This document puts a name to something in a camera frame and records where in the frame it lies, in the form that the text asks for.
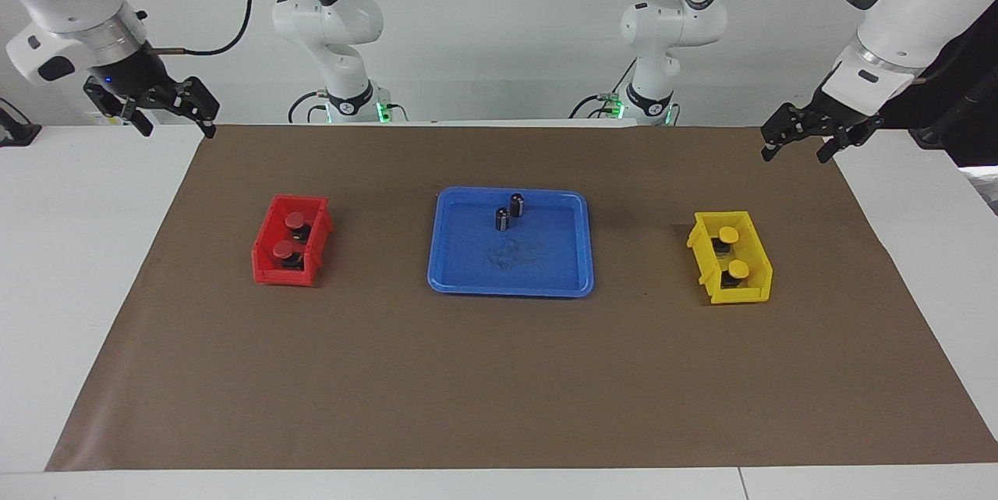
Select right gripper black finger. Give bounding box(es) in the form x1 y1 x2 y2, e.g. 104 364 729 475
83 79 154 137
148 76 221 140

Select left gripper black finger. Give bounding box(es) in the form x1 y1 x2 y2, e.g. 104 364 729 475
816 122 869 165
760 103 820 164

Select red push button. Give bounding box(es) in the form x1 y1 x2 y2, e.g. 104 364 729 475
283 210 313 244
272 241 306 271

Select blue plastic tray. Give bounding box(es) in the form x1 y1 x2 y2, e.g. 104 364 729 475
426 186 596 299

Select black stand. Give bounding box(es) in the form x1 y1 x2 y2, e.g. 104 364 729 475
911 67 998 151

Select black table clamp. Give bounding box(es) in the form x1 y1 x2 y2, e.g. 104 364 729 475
0 98 42 147

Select black background panel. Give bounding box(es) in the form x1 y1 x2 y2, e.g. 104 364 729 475
885 9 998 167

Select grey patterned object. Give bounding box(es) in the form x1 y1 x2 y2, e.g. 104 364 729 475
961 165 998 217

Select yellow plastic bin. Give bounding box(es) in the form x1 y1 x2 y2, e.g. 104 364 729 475
686 211 774 306

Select red plastic bin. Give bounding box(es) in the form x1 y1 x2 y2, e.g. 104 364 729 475
251 194 334 287

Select brown table mat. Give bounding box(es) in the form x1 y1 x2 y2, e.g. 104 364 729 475
44 123 998 473

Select black right base cable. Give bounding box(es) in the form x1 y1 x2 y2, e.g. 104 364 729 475
287 90 330 125

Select black base cable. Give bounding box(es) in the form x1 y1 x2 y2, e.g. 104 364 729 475
287 90 330 125
568 59 637 120

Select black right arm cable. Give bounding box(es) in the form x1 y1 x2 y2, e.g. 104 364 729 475
145 0 254 57

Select black left base cable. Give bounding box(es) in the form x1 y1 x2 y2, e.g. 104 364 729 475
568 59 637 120

